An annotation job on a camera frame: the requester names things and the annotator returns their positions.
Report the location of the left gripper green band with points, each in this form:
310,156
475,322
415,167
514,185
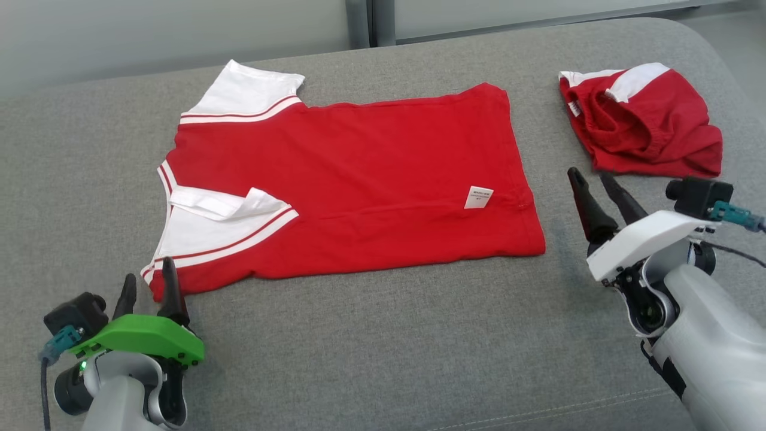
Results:
149,335

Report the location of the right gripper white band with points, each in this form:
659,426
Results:
646,239

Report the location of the red shorts white stripe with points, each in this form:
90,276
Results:
652,131

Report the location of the red white jersey shirt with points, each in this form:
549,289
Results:
371,173

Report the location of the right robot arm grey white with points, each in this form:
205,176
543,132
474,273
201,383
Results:
712,335

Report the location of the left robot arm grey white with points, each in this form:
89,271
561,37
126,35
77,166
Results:
119,395

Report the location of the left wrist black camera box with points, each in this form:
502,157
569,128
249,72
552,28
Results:
78,311

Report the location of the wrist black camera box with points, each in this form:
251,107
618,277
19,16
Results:
697,197
78,311

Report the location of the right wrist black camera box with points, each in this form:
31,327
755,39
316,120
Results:
697,197

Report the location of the grey metal frame rail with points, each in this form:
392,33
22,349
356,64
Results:
538,24

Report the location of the grey double partition post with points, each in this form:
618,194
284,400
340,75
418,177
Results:
383,21

